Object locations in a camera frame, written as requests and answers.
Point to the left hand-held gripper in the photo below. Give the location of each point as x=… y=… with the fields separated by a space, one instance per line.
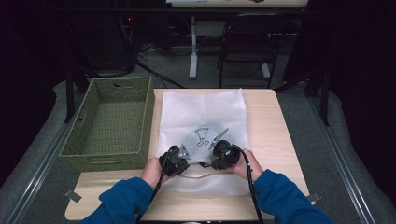
x=174 y=161

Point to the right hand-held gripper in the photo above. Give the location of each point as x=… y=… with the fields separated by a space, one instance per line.
x=225 y=154

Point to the white mesh laundry bag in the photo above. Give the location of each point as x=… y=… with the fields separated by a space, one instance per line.
x=202 y=107

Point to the green woven basket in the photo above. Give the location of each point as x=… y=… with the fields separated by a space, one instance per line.
x=118 y=115

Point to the person's left hand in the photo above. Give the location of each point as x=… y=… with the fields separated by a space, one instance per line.
x=152 y=172

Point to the person's right hand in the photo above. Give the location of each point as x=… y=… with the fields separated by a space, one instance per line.
x=249 y=168

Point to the white desk foot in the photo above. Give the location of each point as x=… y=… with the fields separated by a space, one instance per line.
x=265 y=71

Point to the grey tape piece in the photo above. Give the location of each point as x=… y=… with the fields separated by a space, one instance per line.
x=313 y=198
x=72 y=195

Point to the white desk leg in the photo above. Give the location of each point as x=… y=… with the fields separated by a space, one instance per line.
x=193 y=53

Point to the black folding chair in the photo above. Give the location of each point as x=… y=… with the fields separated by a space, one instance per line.
x=252 y=34

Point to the black metal stand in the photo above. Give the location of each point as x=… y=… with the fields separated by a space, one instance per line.
x=69 y=93

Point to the dark computer tower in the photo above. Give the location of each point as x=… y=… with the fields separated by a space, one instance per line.
x=102 y=37

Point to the metal floor rail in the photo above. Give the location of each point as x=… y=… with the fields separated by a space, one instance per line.
x=40 y=168
x=339 y=158

